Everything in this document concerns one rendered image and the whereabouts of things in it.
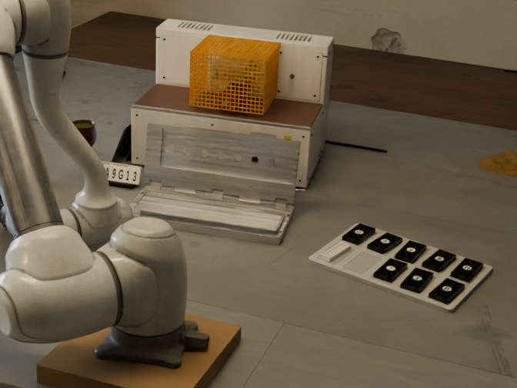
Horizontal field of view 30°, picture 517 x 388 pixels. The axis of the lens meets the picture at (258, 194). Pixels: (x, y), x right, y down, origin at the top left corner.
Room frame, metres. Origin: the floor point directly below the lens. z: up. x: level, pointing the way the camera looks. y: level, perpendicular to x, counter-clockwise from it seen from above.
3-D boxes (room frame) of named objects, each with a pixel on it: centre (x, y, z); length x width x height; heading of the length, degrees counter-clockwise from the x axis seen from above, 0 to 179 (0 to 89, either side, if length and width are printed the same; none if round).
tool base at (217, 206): (2.41, 0.13, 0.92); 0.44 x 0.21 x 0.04; 78
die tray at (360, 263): (2.18, -0.37, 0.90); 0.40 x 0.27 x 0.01; 57
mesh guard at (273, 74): (2.80, 0.09, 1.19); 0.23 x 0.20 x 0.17; 78
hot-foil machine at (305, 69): (2.85, -0.01, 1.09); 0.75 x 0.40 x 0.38; 78
